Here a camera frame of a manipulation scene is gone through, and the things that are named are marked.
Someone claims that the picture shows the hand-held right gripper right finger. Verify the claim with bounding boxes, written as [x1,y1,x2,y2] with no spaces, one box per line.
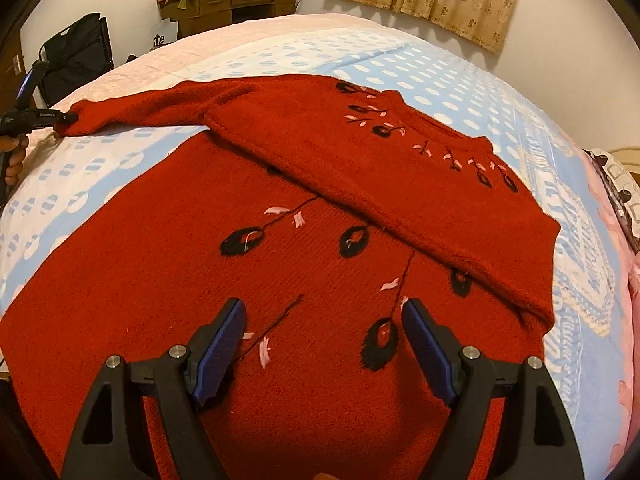
[400,297,583,480]

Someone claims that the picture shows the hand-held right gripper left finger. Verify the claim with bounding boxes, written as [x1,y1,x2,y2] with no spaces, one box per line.
[60,298,248,480]

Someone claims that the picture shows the red knitted sweater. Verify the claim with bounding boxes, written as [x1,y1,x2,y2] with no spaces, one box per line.
[0,74,562,480]

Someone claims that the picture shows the person's left hand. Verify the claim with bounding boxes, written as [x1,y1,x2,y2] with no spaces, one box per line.
[0,135,29,188]

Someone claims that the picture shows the black bag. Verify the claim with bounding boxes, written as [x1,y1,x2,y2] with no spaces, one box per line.
[38,12,114,109]

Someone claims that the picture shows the blue polka dot blanket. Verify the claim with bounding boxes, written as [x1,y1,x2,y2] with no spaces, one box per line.
[0,27,626,466]

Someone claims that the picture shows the pink bed sheet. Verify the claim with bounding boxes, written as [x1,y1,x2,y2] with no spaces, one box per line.
[47,12,401,116]

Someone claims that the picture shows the dark wooden nightstand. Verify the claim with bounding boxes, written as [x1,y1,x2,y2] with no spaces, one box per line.
[160,0,304,39]

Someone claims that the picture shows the pink quilt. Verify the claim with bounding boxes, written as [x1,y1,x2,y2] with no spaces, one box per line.
[580,160,640,463]

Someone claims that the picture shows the patterned pillow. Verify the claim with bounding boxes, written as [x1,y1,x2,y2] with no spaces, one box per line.
[584,149,640,253]

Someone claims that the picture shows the cream bed headboard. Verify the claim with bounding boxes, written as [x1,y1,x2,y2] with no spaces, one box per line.
[607,147,640,171]

